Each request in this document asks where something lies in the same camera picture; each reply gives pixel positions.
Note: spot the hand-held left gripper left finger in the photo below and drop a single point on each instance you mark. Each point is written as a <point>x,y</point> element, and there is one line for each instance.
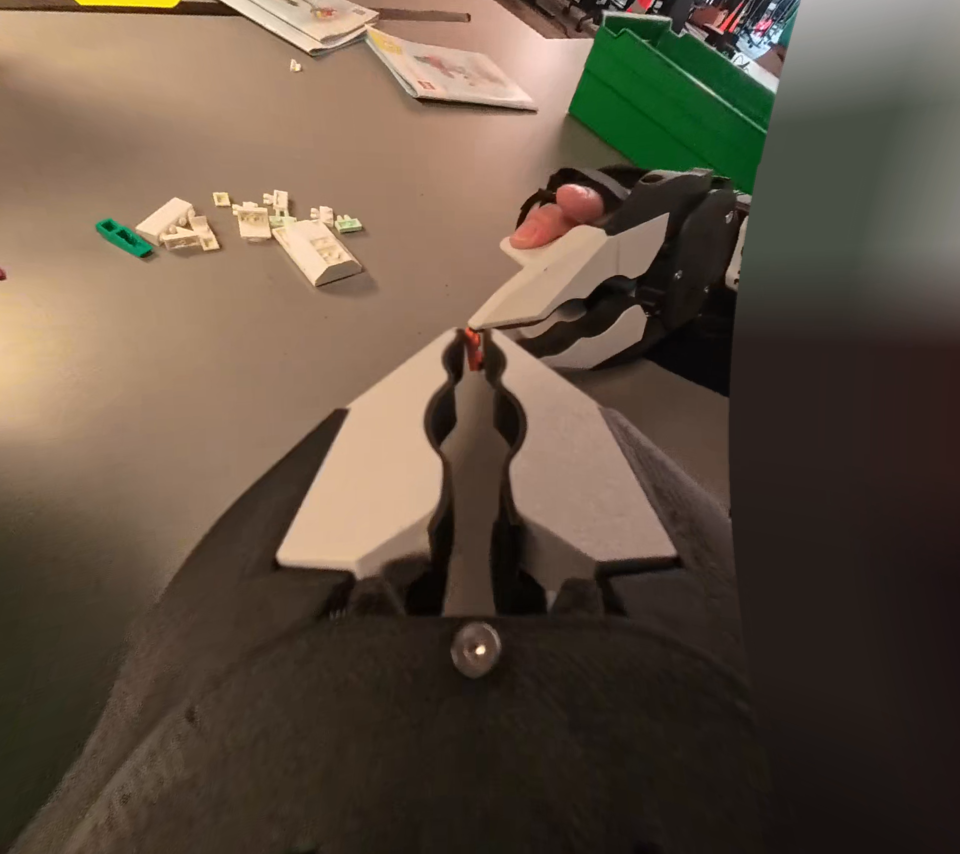
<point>367,494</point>

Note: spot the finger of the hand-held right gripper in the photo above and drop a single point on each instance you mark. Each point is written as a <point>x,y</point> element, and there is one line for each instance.
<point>615,336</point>
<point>570,269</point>

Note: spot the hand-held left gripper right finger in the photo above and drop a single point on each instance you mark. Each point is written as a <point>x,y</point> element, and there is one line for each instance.
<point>585,486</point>

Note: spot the red-orange lego plate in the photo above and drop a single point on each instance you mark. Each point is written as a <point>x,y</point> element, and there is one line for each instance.
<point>474,348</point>

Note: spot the mint green lego plate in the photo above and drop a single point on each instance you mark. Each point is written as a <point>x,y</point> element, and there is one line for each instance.
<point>281,221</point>
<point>349,222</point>

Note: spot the pile of white lego pieces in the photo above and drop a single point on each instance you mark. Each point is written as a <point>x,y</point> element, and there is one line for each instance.
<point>166,218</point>

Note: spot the dark green lego piece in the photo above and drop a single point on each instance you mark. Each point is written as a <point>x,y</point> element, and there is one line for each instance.
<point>124,237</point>

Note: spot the large white sloped lego brick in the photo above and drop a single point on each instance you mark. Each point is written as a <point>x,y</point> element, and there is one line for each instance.
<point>319,254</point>

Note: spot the person's right hand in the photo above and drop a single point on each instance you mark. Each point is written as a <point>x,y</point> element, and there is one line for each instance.
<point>559,220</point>

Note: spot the green plastic bin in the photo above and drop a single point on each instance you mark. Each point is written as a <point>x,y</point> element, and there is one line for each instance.
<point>660,111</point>

